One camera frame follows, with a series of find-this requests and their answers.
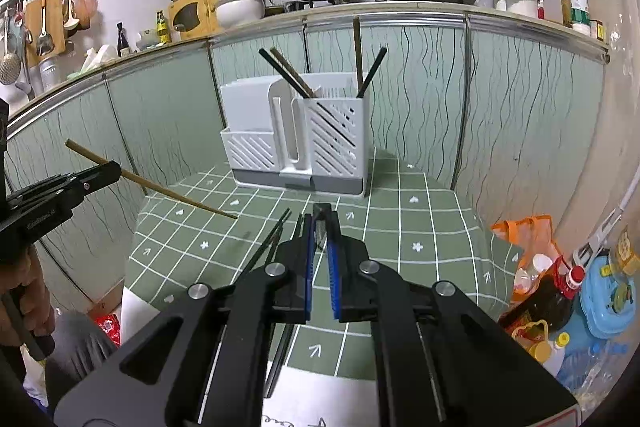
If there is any white tissue pack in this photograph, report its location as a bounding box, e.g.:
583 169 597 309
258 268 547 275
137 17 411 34
77 44 118 72

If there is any white pot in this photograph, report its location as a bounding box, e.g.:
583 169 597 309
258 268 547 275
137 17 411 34
214 0 266 28

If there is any metal strainer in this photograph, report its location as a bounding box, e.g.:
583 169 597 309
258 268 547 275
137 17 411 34
0 14 22 86

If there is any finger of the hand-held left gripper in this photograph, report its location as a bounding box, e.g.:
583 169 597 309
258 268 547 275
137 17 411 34
50 161 122 204

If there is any red packet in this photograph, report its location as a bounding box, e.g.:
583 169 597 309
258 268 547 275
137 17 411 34
92 313 122 348

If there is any metal clip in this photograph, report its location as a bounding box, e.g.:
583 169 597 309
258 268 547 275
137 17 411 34
572 217 621 265

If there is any blue plastic container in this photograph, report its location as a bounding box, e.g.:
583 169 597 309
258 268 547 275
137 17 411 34
580 254 640 340

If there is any hanging wooden cutting board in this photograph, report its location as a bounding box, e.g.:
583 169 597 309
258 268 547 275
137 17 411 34
24 0 68 68

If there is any green-label jar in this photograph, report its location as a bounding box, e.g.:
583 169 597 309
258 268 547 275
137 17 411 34
569 0 592 35

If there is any yellow-capped clear jar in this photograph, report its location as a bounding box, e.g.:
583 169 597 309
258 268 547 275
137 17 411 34
607 227 640 280

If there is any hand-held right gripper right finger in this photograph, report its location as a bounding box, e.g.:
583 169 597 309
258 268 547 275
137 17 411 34
325 216 581 427

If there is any person's left hand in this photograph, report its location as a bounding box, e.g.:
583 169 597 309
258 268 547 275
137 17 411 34
0 252 56 360

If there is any wooden chopstick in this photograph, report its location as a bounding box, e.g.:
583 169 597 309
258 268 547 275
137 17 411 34
269 47 318 99
353 18 364 90
65 139 239 221

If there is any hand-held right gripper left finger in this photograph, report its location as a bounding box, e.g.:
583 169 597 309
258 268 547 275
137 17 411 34
52 213 317 427

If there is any orange plastic bag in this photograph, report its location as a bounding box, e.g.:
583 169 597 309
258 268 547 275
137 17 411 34
490 214 568 303

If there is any metal cup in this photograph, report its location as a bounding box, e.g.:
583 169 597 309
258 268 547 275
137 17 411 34
37 57 63 92

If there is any person's grey trouser leg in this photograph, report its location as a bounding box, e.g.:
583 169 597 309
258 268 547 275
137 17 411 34
45 312 118 413

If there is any metal spatula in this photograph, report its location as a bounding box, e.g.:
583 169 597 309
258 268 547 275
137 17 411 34
36 0 55 56

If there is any white pipe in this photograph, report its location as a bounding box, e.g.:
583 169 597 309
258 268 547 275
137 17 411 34
575 177 640 258

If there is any black chopstick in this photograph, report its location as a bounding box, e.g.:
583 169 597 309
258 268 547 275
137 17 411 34
313 202 335 253
356 47 389 100
244 207 293 278
262 213 304 399
258 48 316 100

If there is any dark sauce bottle red cap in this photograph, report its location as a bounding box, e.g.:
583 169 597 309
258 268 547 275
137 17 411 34
497 257 587 343

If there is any metal ladle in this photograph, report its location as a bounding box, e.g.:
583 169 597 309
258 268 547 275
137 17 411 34
62 0 81 30

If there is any green checked tablecloth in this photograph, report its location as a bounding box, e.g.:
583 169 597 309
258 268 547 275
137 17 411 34
120 148 522 427

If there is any yellow toaster oven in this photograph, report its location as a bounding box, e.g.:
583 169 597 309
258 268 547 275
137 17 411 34
167 0 223 42

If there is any white plastic utensil holder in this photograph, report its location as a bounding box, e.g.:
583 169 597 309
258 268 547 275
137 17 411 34
220 73 372 198

